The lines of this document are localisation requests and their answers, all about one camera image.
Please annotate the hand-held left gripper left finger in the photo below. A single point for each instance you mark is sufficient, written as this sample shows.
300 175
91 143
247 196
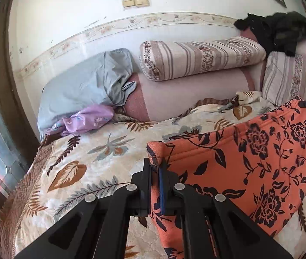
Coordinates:
146 183

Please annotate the pile of dark clothes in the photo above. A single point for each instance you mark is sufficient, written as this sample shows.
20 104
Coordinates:
277 29

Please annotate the beige wall switch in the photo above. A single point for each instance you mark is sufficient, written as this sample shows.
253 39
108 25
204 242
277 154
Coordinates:
129 3
142 1

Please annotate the pink bolster cushion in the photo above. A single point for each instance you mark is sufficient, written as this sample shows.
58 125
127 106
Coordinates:
185 97

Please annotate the square striped floral pillow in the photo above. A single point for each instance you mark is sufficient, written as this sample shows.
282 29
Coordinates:
288 78

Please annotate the grey-blue pillow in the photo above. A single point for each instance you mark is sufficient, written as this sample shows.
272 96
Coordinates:
82 86

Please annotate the orange floral shirt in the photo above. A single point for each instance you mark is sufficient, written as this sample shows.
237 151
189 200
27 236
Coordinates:
250 162

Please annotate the wooden window frame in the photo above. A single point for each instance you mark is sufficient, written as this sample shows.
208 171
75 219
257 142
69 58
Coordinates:
10 72

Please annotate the long striped floral pillow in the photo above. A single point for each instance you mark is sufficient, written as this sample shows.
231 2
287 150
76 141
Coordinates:
196 56

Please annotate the leaf print blanket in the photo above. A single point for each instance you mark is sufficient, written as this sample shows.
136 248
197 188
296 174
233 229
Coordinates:
88 151

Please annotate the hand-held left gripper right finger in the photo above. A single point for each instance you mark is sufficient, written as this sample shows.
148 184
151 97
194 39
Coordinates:
162 191

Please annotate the purple floral cloth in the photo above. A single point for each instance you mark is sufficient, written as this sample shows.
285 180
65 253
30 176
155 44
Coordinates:
88 118

